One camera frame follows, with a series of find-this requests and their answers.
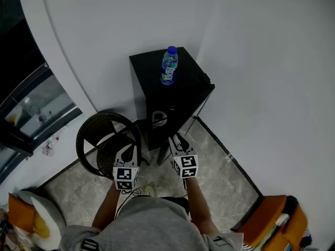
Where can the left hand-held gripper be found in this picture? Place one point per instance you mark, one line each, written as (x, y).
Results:
(124, 176)

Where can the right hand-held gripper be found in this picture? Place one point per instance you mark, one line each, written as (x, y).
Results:
(187, 166)

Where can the black glass cabinet door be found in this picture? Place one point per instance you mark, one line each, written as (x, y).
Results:
(162, 153)

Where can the black mini fridge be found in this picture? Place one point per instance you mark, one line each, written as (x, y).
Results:
(146, 69)

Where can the person's right forearm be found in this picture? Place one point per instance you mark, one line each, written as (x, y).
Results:
(200, 208)

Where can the person's left forearm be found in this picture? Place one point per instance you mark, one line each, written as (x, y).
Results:
(106, 210)

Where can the dark wicker chair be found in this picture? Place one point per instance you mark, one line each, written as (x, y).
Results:
(110, 150)

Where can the white round container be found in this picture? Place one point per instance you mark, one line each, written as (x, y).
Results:
(159, 118)

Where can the small red bottle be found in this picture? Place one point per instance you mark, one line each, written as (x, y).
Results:
(172, 106)

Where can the person's black shorts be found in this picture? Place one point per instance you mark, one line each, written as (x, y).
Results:
(178, 205)

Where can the clear bag with small bottles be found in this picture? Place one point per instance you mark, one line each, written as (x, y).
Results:
(50, 146)

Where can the person's grey shirt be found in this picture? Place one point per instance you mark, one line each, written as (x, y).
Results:
(151, 231)

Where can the blue capped water bottle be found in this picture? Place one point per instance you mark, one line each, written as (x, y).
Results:
(169, 67)

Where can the white round armchair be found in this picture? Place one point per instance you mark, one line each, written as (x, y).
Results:
(52, 218)

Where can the yellow pillow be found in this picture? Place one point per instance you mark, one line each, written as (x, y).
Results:
(42, 227)

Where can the small orange throw pillow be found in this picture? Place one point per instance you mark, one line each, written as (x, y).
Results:
(21, 213)

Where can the small white cloth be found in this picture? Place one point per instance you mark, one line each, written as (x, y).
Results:
(282, 219)

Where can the black garment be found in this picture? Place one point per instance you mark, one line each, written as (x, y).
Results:
(293, 204)

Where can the pale green cloth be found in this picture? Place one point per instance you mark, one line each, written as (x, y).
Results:
(267, 239)

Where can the black framed glass window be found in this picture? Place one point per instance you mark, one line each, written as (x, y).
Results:
(18, 61)

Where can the black armchair frame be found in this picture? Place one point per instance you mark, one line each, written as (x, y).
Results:
(247, 216)

